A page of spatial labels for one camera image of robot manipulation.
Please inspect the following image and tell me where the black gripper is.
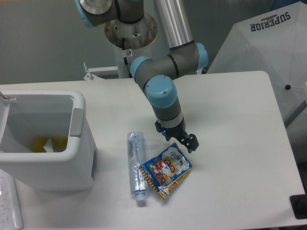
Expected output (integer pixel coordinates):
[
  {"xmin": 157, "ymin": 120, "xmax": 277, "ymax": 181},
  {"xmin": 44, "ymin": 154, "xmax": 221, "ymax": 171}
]
[{"xmin": 155, "ymin": 118, "xmax": 199, "ymax": 153}]

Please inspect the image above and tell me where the colourful snack wrapper bag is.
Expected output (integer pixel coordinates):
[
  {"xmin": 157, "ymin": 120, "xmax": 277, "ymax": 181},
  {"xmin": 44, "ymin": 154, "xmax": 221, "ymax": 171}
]
[{"xmin": 140, "ymin": 143, "xmax": 192, "ymax": 199}]

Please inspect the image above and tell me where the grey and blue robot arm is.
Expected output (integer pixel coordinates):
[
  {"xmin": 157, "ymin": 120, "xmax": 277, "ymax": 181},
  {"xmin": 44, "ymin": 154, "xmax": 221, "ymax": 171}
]
[{"xmin": 75, "ymin": 0, "xmax": 208, "ymax": 152}]

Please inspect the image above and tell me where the white plastic trash can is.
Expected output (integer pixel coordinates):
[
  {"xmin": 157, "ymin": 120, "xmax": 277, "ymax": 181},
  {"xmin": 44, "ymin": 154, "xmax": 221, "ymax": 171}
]
[{"xmin": 0, "ymin": 90, "xmax": 97, "ymax": 191}]

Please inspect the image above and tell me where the crushed clear plastic bottle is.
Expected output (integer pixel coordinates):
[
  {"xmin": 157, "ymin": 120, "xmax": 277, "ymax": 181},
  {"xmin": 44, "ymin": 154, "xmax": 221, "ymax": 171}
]
[{"xmin": 127, "ymin": 131, "xmax": 148, "ymax": 207}]

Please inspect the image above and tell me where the black device at table edge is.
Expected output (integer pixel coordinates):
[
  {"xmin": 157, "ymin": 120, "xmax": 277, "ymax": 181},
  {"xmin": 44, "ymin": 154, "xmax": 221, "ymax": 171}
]
[{"xmin": 290, "ymin": 194, "xmax": 307, "ymax": 219}]

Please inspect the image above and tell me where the white umbrella with lettering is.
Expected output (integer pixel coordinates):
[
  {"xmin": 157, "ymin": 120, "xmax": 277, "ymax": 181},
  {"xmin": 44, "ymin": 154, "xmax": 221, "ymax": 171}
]
[{"xmin": 208, "ymin": 2, "xmax": 307, "ymax": 119}]

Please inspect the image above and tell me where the white metal bracket with bolts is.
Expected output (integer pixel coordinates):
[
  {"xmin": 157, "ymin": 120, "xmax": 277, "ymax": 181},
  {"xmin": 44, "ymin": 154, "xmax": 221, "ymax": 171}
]
[{"xmin": 83, "ymin": 62, "xmax": 119, "ymax": 81}]

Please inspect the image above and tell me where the black cable on pedestal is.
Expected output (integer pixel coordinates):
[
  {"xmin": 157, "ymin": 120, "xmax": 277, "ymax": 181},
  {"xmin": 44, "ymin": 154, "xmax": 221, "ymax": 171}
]
[{"xmin": 121, "ymin": 37, "xmax": 133, "ymax": 78}]

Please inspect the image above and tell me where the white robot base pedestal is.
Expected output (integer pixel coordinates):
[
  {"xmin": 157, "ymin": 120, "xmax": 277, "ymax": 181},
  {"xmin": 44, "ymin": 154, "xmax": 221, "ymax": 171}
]
[{"xmin": 105, "ymin": 13, "xmax": 158, "ymax": 78}]

